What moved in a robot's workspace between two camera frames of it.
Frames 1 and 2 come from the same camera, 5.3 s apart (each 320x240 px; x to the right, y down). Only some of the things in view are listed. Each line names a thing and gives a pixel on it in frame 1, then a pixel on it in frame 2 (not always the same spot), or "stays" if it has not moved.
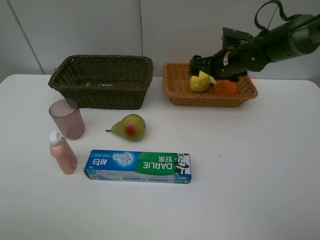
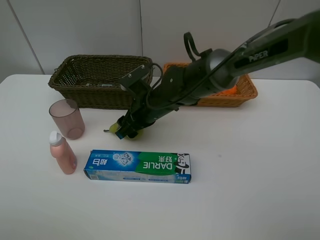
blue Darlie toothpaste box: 173,167 stays
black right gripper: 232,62 -> 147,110
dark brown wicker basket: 103,81 stays
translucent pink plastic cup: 67,116 stays
